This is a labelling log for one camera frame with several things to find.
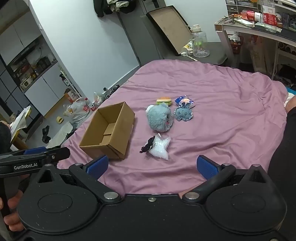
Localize fluffy grey-blue plush toy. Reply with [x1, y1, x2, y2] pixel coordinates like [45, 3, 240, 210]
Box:
[145, 103, 174, 133]

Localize white microwave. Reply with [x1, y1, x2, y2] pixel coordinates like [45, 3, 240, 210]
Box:
[20, 77, 34, 90]

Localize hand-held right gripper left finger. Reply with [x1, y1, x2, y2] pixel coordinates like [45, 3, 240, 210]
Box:
[33, 155, 122, 204]

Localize large clear plastic jar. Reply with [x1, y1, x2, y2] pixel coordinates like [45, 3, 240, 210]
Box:
[190, 24, 210, 58]

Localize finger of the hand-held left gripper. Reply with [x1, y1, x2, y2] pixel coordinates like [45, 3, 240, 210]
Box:
[45, 147, 70, 160]
[0, 146, 47, 160]

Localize white power strip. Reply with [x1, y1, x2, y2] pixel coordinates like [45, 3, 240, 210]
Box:
[233, 19, 255, 26]

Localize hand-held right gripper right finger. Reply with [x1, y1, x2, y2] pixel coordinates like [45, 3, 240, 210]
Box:
[182, 155, 270, 204]

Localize stack of papers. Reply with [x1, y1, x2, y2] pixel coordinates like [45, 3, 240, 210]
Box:
[9, 108, 31, 139]

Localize small red cap bottles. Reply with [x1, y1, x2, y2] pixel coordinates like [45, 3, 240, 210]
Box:
[84, 97, 96, 112]

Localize black-framed brown board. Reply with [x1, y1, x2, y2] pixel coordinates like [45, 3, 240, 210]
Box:
[146, 5, 192, 56]

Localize blue snack packet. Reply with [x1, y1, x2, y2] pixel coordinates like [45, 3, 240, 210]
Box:
[174, 95, 196, 109]

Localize grey bedside platform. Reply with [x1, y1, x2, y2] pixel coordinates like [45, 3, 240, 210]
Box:
[159, 42, 228, 66]

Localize white printed plastic bag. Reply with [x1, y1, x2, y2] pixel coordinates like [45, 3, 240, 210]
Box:
[63, 97, 90, 123]

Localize clear plastic bag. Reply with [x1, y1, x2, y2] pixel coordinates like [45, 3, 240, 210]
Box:
[148, 134, 171, 160]

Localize white desk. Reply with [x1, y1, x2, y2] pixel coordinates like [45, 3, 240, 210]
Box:
[214, 5, 296, 81]

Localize black slippers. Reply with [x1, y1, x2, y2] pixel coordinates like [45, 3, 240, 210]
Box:
[42, 125, 51, 144]

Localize grey wall cabinet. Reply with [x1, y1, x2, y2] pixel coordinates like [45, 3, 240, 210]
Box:
[0, 14, 70, 130]

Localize orange cardboard box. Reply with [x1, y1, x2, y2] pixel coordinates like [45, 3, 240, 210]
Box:
[64, 91, 78, 103]

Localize pink bed sheet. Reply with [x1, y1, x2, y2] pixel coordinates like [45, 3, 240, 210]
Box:
[57, 59, 289, 195]

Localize black lace scrunchie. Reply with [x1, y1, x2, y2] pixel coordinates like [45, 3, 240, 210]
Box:
[139, 136, 156, 153]

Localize burger squishy toy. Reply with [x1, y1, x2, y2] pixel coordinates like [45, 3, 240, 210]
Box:
[156, 97, 173, 106]

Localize red label plastic bottle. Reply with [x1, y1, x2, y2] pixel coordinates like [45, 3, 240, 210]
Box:
[242, 10, 264, 22]

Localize person's left hand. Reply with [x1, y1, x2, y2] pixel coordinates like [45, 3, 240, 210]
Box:
[3, 190, 23, 232]

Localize clear bag of snacks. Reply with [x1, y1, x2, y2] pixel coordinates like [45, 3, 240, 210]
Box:
[94, 91, 108, 106]

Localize desktop drawer organiser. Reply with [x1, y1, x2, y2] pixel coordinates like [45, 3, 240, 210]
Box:
[225, 0, 238, 15]

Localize hanging dark clothes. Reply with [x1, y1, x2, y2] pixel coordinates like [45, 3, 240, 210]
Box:
[93, 0, 137, 18]

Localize brown cardboard box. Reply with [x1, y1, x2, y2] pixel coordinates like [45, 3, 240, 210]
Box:
[79, 101, 136, 160]

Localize blue denim plush toy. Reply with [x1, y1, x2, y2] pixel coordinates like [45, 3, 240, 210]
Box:
[174, 102, 194, 122]

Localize white cloth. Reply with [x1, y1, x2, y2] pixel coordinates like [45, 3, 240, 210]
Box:
[52, 122, 74, 143]

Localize tall red label bottle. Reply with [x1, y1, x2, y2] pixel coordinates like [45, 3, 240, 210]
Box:
[262, 0, 278, 33]

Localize beige tote bag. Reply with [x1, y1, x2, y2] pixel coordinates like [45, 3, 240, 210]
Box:
[250, 36, 277, 75]

